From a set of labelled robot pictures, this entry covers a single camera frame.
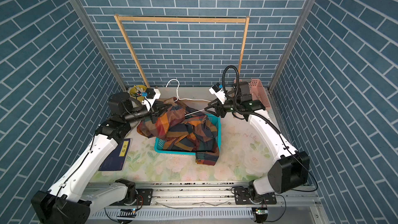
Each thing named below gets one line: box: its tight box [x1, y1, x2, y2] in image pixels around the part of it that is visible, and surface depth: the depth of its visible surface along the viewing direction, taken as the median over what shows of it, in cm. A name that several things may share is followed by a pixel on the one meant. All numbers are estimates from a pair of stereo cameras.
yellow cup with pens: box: [129, 85, 148, 103], surface depth 104 cm
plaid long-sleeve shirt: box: [136, 96, 220, 167], surface depth 79 cm
